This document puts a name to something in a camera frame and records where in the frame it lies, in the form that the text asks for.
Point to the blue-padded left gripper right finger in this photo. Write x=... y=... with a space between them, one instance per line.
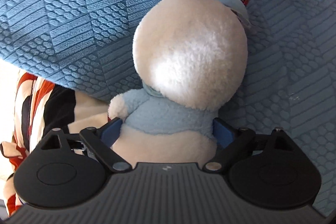
x=234 y=145

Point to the striped red black duvet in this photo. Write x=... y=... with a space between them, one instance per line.
x=39 y=106

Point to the blue textured pillow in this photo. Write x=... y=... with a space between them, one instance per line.
x=79 y=44

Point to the white and blue plush doll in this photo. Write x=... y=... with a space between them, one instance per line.
x=191 y=56

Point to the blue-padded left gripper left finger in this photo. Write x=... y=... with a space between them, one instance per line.
x=99 y=142

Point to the blue textured bed sheet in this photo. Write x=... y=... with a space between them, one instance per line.
x=290 y=81

